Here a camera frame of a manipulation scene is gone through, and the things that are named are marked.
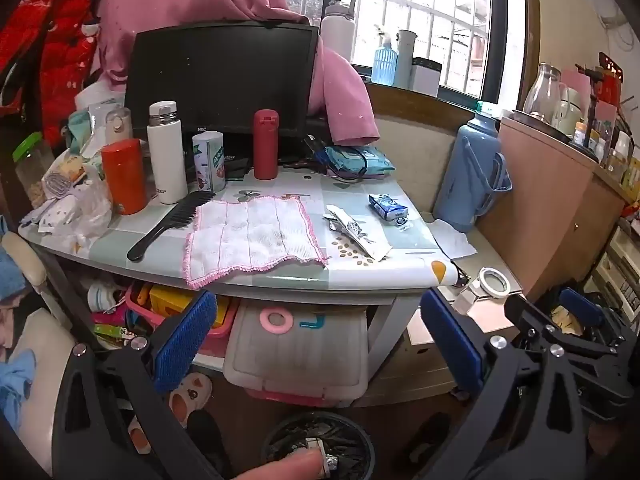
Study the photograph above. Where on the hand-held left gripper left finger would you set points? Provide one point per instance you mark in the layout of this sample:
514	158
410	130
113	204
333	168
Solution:
185	340

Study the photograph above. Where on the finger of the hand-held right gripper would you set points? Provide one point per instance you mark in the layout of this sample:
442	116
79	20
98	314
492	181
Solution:
600	375
582	305

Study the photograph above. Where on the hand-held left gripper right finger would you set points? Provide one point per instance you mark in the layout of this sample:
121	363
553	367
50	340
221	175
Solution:
452	340

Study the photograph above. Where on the white tissue paper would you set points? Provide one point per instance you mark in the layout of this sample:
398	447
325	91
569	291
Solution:
455	240

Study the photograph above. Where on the silver wrapper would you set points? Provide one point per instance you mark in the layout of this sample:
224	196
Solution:
357	235

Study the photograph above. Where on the blue white packet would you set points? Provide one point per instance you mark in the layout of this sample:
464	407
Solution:
389	207

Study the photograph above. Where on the black trash bin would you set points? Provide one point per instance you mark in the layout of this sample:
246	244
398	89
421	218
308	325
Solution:
320	440

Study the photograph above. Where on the person's left hand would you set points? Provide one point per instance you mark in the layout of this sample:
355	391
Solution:
280	467

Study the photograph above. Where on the beige low table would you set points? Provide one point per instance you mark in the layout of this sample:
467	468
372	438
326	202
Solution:
435	330

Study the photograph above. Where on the pink plastic basket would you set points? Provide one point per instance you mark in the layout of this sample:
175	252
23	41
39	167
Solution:
222	335

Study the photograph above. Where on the yellow box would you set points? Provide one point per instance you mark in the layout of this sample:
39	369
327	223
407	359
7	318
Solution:
167	302

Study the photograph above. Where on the beige cartoon slipper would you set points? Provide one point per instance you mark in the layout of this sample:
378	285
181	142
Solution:
192	397

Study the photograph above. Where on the wooden cabinet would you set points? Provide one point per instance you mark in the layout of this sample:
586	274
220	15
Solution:
550	200

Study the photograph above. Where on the translucent plastic storage box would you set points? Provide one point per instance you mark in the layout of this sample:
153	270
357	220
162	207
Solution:
295	360

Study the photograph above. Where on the black comb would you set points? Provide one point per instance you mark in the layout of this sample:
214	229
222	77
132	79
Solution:
172	225

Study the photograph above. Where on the white cloth with pink edge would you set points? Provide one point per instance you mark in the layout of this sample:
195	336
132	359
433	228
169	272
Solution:
255	240

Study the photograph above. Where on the beige chair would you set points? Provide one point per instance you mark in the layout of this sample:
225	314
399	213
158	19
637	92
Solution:
35	340

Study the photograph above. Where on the large blue thermos jug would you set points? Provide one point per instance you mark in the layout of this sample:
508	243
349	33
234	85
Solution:
467	175

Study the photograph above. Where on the clear plastic bag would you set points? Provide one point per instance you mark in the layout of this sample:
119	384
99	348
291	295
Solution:
85	205

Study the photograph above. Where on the orange cylindrical container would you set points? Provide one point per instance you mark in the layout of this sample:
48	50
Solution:
125	180

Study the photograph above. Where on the blue cloth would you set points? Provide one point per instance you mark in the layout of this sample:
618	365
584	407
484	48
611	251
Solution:
15	380

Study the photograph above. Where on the green white canister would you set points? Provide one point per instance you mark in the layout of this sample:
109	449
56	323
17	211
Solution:
209	165

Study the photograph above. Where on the white thermos flask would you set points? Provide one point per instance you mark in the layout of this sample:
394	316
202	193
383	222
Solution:
167	160

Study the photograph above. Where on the patterned tablecloth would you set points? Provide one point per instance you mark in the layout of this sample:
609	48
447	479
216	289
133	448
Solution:
350	190

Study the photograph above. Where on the white kettle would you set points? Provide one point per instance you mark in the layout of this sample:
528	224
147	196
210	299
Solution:
569	110

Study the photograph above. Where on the blue wet wipes pack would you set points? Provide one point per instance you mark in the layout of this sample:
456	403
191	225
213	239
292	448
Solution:
360	160

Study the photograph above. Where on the red thermos flask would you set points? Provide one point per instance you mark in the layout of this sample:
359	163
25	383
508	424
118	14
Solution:
265	150

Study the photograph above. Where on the glass jar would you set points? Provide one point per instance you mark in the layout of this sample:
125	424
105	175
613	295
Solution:
542	92

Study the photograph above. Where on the small beige flask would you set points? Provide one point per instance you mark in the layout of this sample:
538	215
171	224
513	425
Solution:
119	125

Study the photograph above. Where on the clear jar with green lid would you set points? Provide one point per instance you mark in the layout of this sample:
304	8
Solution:
32	170

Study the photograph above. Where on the white box with dark top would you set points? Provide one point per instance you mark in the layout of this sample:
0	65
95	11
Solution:
426	77

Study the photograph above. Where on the black computer monitor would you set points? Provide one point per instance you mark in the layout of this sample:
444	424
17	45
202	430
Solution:
220	75

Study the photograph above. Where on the blue spray bottle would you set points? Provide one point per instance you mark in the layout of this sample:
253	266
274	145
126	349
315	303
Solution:
384	65

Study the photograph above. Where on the tall white cup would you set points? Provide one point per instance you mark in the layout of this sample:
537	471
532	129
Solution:
404	60

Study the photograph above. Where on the white water bottle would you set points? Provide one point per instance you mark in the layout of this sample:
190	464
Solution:
337	30

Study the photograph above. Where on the red hanging garment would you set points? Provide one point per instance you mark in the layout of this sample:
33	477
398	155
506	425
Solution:
55	35

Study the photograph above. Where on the window with metal grille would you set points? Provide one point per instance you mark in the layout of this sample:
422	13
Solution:
425	5

